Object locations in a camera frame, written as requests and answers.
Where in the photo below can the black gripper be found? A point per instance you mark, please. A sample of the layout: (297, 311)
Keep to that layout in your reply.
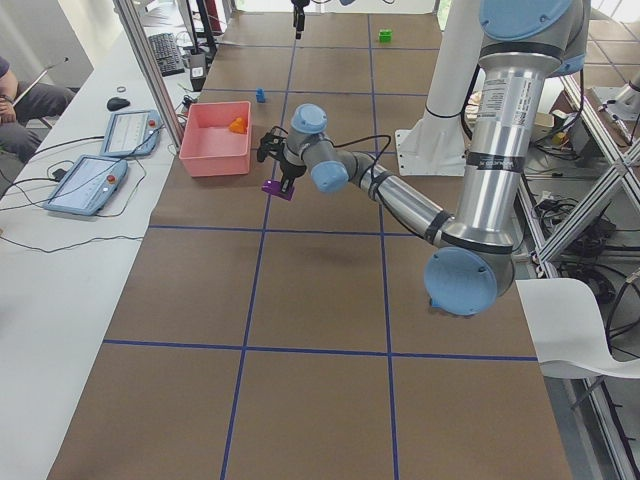
(290, 171)
(299, 20)

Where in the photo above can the purple block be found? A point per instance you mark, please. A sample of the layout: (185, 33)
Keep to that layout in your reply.
(272, 187)

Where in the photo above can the orange block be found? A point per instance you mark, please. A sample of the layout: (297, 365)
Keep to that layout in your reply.
(238, 126)

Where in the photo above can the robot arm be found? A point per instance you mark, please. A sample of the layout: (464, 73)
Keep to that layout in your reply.
(524, 43)

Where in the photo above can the pink plastic box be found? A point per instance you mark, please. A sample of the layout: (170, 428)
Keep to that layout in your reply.
(208, 147)

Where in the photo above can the green block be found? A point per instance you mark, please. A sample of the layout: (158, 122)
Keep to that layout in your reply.
(385, 36)

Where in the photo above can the black keyboard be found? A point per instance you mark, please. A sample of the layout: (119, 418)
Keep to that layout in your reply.
(166, 53)

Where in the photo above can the teach pendant far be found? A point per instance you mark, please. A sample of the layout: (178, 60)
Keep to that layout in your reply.
(131, 133)

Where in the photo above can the teach pendant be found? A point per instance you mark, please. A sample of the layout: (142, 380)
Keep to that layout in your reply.
(87, 185)
(131, 133)

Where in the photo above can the black computer mouse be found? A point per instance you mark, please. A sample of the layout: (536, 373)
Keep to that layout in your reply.
(117, 103)

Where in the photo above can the teach pendant near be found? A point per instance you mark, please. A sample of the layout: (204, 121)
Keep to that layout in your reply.
(87, 185)

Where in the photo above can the seated person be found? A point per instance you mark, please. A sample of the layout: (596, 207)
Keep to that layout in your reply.
(18, 108)

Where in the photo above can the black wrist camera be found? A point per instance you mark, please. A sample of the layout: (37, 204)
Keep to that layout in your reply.
(272, 145)

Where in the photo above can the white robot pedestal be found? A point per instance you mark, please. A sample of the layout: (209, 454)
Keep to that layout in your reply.
(436, 143)

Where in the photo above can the aluminium frame post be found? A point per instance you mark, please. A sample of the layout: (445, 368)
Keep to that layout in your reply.
(145, 58)

